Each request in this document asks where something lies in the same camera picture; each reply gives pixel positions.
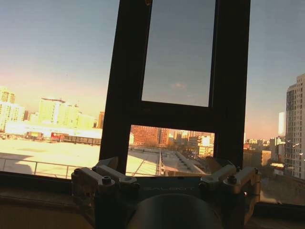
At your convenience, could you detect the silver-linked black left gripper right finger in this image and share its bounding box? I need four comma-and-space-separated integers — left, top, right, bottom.
198, 159, 262, 206

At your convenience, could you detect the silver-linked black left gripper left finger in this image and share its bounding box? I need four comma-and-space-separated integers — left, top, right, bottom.
71, 156, 141, 204

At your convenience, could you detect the low building with red sign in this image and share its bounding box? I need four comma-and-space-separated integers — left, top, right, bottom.
24, 130, 102, 146

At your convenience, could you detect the red brick building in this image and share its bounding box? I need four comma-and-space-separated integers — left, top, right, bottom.
130, 125, 170, 146

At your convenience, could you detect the metal rooftop railing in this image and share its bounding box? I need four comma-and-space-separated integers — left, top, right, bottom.
0, 156, 101, 179

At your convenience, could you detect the tall grey high-rise building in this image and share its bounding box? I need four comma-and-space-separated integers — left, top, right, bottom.
285, 73, 305, 180

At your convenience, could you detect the brown window sill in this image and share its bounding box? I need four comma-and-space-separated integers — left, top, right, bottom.
0, 185, 96, 229

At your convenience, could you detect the pale wide apartment building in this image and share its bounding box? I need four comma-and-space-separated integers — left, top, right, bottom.
38, 96, 79, 126

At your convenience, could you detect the dark window frame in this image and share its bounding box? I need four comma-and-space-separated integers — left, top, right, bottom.
0, 0, 305, 208

